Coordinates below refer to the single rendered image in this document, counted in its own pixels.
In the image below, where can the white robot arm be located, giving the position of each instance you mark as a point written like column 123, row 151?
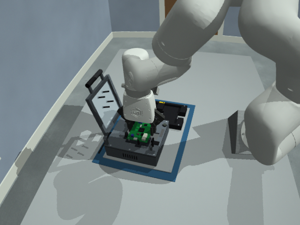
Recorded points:
column 271, row 127

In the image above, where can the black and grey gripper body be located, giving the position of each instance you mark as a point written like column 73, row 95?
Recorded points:
column 139, row 109

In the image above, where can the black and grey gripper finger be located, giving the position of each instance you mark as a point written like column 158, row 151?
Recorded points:
column 161, row 117
column 129, row 123

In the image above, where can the green circuit board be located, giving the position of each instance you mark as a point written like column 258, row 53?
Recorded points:
column 140, row 131

